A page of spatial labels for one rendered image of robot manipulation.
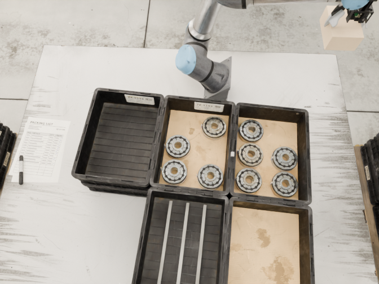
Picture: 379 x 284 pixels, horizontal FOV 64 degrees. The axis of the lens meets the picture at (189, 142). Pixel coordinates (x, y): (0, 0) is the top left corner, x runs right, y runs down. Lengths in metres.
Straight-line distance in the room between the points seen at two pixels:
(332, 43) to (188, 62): 0.58
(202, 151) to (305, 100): 0.64
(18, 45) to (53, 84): 1.33
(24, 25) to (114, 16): 0.78
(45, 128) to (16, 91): 1.16
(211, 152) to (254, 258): 0.44
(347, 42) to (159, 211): 0.99
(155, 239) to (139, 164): 0.31
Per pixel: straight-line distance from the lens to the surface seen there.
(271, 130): 1.37
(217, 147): 1.30
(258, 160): 1.27
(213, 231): 1.21
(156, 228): 1.22
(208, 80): 1.43
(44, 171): 1.54
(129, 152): 1.31
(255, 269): 1.22
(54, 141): 1.58
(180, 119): 1.35
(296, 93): 1.66
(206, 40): 1.43
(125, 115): 1.39
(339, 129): 1.64
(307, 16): 3.08
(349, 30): 1.39
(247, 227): 1.23
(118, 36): 2.80
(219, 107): 1.31
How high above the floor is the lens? 2.03
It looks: 67 degrees down
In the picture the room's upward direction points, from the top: straight up
